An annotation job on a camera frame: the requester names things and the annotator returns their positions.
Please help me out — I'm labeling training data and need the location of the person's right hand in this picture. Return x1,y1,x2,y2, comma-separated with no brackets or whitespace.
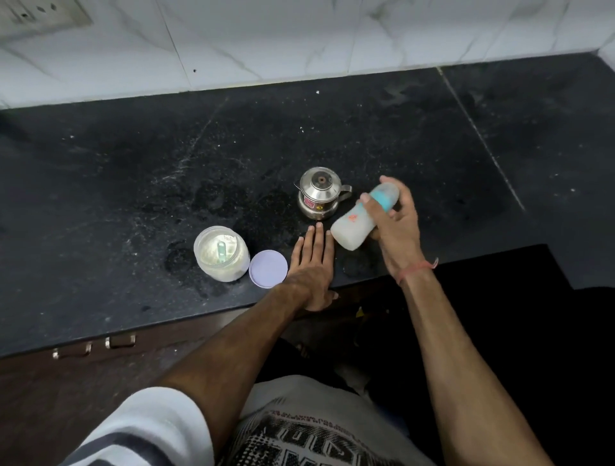
360,175,431,284

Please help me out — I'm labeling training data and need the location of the person's left hand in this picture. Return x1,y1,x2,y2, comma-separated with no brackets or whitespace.
283,222,340,313

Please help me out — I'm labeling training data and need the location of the clear baby bottle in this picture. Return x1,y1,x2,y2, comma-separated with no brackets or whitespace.
330,181,400,252

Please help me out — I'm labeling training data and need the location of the person's left forearm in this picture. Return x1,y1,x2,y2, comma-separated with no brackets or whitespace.
155,283,313,457

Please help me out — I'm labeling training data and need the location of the person's right forearm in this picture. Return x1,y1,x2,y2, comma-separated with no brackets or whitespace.
400,266,554,466

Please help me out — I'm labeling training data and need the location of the lavender round jar lid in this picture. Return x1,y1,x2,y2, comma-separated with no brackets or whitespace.
248,250,289,289

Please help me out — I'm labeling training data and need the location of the small steel lidded pot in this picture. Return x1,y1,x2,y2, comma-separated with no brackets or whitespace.
293,166,353,221

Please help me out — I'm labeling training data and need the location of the clear jar of white powder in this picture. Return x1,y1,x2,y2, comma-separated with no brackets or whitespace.
193,226,251,283

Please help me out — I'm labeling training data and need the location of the red wrist thread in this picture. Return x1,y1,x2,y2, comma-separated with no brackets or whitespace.
397,257,439,285

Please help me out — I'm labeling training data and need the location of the white printed shirt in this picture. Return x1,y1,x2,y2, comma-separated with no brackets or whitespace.
58,374,436,466

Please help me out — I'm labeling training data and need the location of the brown wooden cabinet front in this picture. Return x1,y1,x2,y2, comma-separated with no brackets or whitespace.
0,307,255,466

